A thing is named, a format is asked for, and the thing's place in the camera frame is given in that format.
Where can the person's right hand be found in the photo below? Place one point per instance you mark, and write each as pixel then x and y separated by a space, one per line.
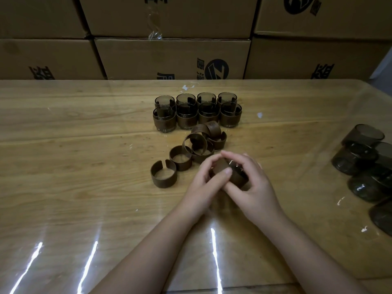
pixel 260 199

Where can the person's left hand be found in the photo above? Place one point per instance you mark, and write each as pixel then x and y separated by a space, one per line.
pixel 199 195

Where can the smoky tinted glass cup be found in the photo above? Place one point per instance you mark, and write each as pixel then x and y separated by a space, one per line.
pixel 186 97
pixel 209 107
pixel 231 107
pixel 187 108
pixel 237 168
pixel 206 95
pixel 227 95
pixel 164 98
pixel 164 112

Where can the pile of brown sleeve rings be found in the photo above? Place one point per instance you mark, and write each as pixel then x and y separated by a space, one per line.
pixel 214 128

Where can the cluster of smoky glass cups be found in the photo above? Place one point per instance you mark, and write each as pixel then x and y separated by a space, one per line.
pixel 352 162

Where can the person's right forearm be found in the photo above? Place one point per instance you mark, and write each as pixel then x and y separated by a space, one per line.
pixel 315 260

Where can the person's left forearm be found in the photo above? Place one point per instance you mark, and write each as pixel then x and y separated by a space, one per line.
pixel 147 260

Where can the white paper scrap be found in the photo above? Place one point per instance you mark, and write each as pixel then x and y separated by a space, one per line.
pixel 184 87

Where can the stack of brown cardboard boxes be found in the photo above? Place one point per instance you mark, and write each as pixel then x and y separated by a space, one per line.
pixel 171 58

